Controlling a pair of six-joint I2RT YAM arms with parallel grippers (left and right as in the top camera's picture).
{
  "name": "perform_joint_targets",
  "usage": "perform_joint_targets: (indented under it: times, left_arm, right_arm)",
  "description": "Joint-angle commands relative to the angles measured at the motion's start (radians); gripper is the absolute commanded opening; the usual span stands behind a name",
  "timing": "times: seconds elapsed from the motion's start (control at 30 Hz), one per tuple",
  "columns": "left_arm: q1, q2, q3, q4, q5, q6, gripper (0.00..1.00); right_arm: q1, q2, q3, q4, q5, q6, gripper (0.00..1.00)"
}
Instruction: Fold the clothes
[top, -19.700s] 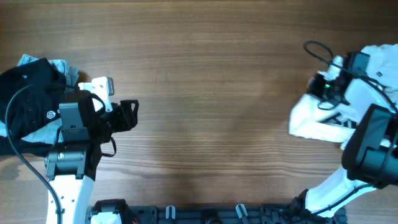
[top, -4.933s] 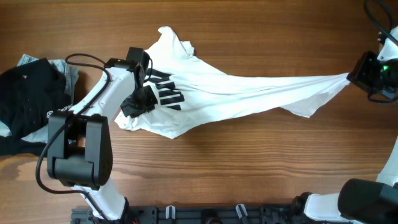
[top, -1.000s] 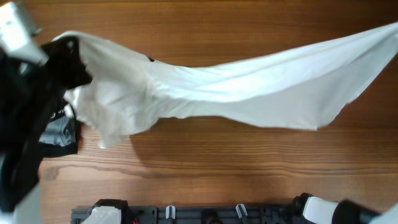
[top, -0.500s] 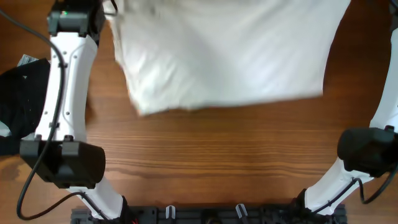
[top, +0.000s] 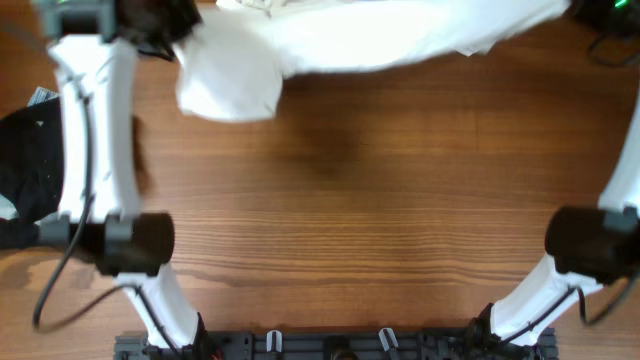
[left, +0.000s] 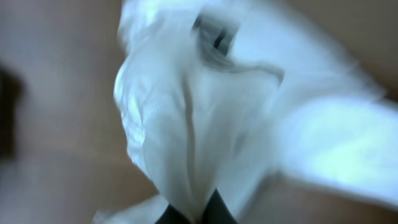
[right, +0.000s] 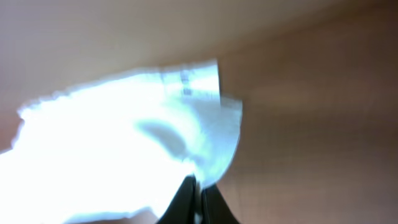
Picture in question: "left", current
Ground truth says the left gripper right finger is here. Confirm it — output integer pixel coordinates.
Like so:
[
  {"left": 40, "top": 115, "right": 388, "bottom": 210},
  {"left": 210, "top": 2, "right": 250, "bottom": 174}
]
[{"left": 201, "top": 189, "right": 238, "bottom": 224}]

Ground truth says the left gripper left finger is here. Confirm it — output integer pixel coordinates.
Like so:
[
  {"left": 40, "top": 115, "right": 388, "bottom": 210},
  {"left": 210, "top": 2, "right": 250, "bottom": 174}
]
[{"left": 155, "top": 205, "right": 190, "bottom": 224}]

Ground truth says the white Puma t-shirt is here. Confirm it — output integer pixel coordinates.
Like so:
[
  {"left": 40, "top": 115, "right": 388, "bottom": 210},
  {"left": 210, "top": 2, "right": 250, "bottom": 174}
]
[{"left": 93, "top": 1, "right": 397, "bottom": 223}]

